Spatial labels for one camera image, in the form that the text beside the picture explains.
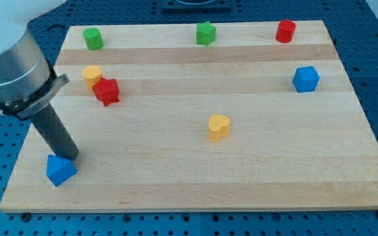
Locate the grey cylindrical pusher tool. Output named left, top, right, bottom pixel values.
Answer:
left=30, top=104, right=79, bottom=161

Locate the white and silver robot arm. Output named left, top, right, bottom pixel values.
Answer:
left=0, top=0, right=79, bottom=161

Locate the yellow heart block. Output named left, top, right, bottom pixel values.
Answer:
left=208, top=114, right=231, bottom=142

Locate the blue triangle block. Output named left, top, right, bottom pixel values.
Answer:
left=46, top=155, right=77, bottom=187

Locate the red star block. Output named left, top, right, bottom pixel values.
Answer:
left=93, top=77, right=120, bottom=106

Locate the yellow hexagon block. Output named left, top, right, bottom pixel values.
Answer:
left=81, top=65, right=103, bottom=90

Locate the green cylinder block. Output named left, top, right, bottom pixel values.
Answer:
left=83, top=27, right=104, bottom=50

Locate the green star block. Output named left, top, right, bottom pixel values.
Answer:
left=196, top=21, right=216, bottom=47

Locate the wooden board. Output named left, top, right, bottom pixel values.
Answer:
left=0, top=20, right=378, bottom=213

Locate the blue hexagon block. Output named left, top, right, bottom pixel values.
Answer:
left=292, top=66, right=320, bottom=93

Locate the red cylinder block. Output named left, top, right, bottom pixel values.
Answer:
left=275, top=20, right=297, bottom=43

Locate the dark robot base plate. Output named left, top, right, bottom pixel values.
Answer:
left=160, top=0, right=232, bottom=11

